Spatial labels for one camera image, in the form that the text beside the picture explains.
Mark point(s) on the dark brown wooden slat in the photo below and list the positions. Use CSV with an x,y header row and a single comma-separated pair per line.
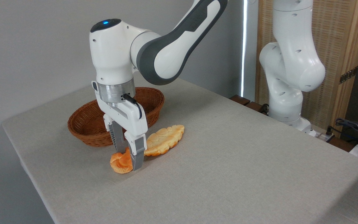
x,y
255,107
240,99

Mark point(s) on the round orange braided bread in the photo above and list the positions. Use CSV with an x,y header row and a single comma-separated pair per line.
x,y
120,163

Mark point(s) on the long pale leaf-shaped bread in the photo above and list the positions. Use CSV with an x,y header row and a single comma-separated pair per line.
x,y
163,140

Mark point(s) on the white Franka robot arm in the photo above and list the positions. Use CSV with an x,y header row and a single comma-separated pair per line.
x,y
291,62

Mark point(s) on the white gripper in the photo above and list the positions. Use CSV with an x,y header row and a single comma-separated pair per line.
x,y
126,119

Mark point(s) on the wooden rattan folding screen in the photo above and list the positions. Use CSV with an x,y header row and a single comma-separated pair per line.
x,y
337,46

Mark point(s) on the dark metal screen hinge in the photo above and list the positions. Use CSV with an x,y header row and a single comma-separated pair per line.
x,y
348,75

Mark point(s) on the brown wicker oval basket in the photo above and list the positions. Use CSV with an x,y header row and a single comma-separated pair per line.
x,y
85,130

